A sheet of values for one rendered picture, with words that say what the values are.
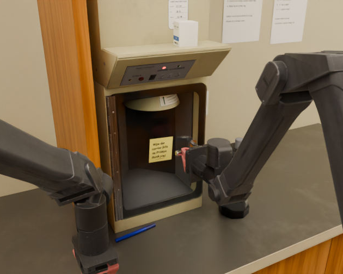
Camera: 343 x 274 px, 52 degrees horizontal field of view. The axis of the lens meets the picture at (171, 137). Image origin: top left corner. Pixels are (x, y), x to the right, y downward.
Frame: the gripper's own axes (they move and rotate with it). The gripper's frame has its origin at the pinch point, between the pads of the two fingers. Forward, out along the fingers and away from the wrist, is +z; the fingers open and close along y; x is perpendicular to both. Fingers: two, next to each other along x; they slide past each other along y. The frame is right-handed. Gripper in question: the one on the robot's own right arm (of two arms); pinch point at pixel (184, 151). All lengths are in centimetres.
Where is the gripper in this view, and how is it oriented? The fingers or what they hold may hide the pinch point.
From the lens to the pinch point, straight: 104.5
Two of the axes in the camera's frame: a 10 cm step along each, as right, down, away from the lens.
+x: -8.9, 1.9, -4.1
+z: -4.5, -3.3, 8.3
